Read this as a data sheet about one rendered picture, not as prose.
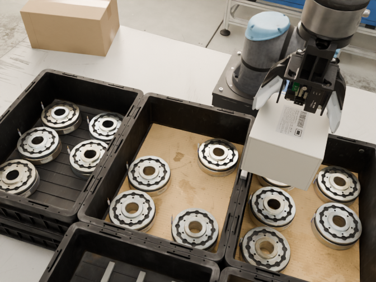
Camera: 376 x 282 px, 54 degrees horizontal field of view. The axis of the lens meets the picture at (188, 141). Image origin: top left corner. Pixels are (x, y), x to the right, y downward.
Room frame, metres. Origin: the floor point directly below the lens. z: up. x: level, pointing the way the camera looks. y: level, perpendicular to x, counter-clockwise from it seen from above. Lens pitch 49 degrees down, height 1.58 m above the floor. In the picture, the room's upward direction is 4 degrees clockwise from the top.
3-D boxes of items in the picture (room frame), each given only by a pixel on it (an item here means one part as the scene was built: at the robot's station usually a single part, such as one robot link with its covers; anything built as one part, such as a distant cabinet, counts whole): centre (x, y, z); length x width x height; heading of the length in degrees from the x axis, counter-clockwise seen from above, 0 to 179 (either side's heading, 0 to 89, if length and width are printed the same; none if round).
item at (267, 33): (0.96, -0.22, 0.97); 0.13 x 0.12 x 0.14; 70
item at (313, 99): (0.45, -0.18, 1.25); 0.09 x 0.08 x 0.12; 161
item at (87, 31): (1.30, 0.48, 0.78); 0.30 x 0.22 x 0.16; 85
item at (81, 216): (0.51, 0.02, 0.92); 0.40 x 0.30 x 0.02; 166
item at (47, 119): (0.70, 0.35, 0.86); 0.10 x 0.10 x 0.01
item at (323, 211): (0.42, -0.35, 0.86); 0.10 x 0.10 x 0.01
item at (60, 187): (0.58, 0.31, 0.87); 0.40 x 0.30 x 0.11; 166
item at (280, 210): (0.45, -0.20, 0.86); 0.05 x 0.05 x 0.01
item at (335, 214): (0.42, -0.35, 0.86); 0.05 x 0.05 x 0.01
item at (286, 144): (0.48, -0.19, 1.10); 0.20 x 0.12 x 0.09; 161
